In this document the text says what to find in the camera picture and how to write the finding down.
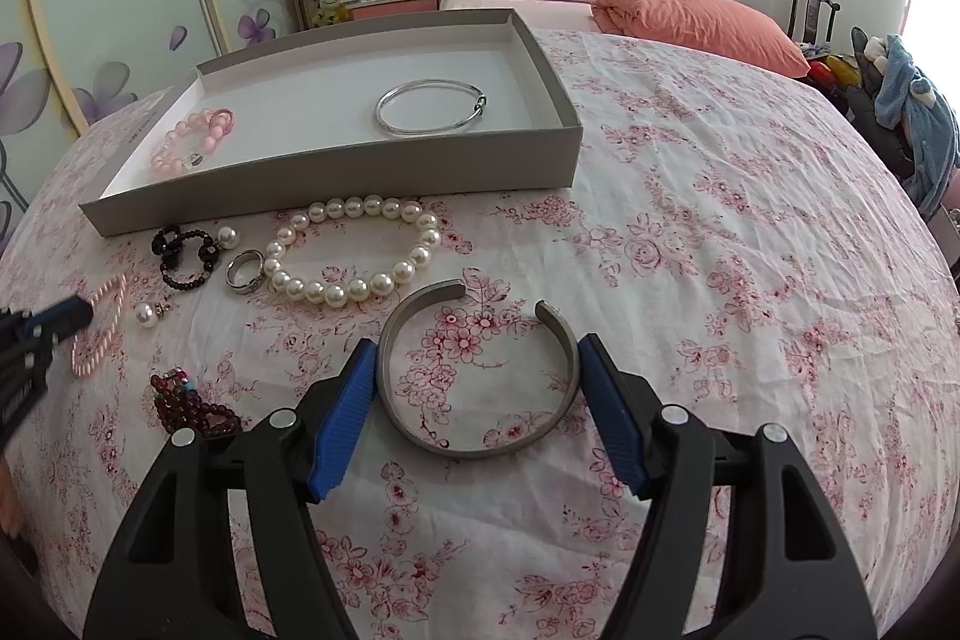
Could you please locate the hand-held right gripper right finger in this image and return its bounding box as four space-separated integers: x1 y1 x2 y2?
577 332 878 640

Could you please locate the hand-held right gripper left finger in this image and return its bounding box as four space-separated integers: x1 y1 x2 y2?
82 338 378 640

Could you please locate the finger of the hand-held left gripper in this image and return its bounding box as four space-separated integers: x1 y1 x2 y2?
0 295 96 330
0 316 80 371

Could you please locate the small pink pearl bracelet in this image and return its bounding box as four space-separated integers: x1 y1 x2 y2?
71 272 128 378

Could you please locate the wide silver cuff bracelet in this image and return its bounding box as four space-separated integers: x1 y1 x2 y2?
376 280 580 457

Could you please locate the black bead bracelet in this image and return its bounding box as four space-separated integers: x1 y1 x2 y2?
152 225 224 292

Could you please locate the white pearl bracelet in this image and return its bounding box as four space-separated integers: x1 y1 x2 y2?
262 195 442 309

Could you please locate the dark red bead bracelet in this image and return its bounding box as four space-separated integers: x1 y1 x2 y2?
148 368 242 438

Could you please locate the silver ring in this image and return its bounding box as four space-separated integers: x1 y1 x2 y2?
227 250 267 295

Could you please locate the grey cardboard box tray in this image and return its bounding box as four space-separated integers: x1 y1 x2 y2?
79 8 584 238

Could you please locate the person's left hand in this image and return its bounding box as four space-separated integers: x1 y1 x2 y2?
0 452 25 540

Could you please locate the pink floral bedsheet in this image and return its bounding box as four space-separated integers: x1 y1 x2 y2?
0 26 953 640

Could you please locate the thin silver bangle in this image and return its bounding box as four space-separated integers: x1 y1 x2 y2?
375 77 490 140

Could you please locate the dark grey garment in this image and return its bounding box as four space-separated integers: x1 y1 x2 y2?
847 26 920 176

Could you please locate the orange duvet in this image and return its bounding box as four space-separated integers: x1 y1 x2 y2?
591 0 811 79

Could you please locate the pink nightstand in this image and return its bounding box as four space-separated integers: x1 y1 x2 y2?
349 0 442 21

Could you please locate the blue plush garment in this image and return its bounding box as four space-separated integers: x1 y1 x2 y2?
874 34 960 217

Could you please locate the dark wooden chair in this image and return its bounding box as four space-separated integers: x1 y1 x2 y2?
787 0 839 45

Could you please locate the large pink bead bracelet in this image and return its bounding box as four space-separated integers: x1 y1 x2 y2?
150 109 236 176

